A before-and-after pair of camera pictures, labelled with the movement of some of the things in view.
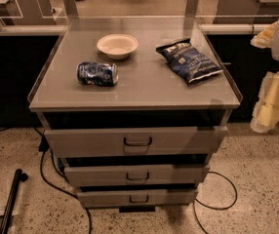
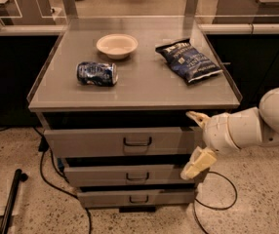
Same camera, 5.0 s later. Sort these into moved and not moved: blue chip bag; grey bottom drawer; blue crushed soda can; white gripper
Moved: white gripper
Not moved: grey bottom drawer; blue chip bag; blue crushed soda can
